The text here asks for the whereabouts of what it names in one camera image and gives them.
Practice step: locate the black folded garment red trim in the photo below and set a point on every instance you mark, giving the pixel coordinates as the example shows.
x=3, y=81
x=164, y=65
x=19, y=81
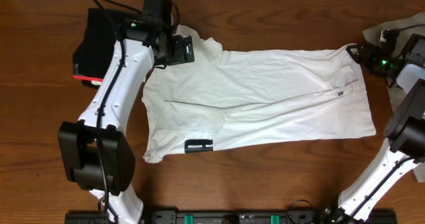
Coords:
x=92, y=58

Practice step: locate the white folded garment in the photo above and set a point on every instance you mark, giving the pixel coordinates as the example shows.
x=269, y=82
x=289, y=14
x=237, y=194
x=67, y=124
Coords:
x=95, y=82

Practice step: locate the white t-shirt black logo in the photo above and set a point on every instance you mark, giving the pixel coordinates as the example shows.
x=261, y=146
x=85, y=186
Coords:
x=236, y=99

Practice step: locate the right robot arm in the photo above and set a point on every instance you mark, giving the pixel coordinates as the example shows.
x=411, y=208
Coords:
x=403, y=147

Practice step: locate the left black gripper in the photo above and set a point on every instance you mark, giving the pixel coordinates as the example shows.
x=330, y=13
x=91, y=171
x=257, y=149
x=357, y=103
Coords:
x=185, y=48

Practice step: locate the beige khaki shorts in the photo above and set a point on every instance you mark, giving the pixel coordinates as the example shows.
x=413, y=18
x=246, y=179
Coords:
x=373, y=35

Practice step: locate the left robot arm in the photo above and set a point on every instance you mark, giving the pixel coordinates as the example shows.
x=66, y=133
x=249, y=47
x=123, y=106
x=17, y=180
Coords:
x=95, y=152

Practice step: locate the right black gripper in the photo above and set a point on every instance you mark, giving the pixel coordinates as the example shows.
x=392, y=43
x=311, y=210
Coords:
x=370, y=50

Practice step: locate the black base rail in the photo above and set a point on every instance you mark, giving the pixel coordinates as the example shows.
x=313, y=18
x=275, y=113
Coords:
x=173, y=217

